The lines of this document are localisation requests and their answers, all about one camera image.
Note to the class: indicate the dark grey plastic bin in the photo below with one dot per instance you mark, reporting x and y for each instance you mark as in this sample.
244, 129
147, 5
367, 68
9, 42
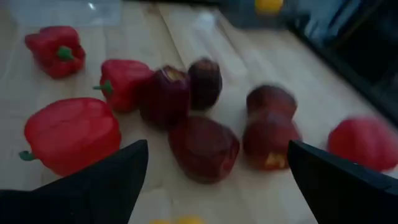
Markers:
242, 17

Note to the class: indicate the red bell pepper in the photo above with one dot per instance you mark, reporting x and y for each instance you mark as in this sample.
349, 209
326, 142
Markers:
56, 49
71, 135
363, 143
127, 84

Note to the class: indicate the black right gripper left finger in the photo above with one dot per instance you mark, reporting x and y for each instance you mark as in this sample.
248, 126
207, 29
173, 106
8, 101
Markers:
93, 193

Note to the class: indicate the clear plastic bin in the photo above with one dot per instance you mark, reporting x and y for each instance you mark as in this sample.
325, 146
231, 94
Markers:
62, 12

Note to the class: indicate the black aluminium rig frame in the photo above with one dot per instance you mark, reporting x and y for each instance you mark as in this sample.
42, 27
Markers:
357, 62

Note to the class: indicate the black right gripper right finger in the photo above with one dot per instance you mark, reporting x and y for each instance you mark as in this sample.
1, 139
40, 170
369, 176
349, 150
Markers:
348, 193

